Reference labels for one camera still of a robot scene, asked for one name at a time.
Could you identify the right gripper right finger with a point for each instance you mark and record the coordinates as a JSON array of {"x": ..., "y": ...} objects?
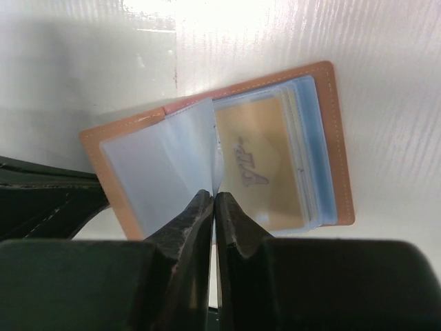
[{"x": 242, "y": 270}]

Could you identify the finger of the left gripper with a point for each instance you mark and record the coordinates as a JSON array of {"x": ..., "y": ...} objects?
[{"x": 40, "y": 201}]

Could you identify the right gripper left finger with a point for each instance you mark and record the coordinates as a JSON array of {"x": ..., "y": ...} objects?
[{"x": 173, "y": 293}]

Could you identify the gold credit card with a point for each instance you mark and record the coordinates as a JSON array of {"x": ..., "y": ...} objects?
[{"x": 259, "y": 172}]

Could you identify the brown leather card holder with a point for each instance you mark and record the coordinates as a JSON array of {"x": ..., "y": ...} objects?
[{"x": 151, "y": 164}]

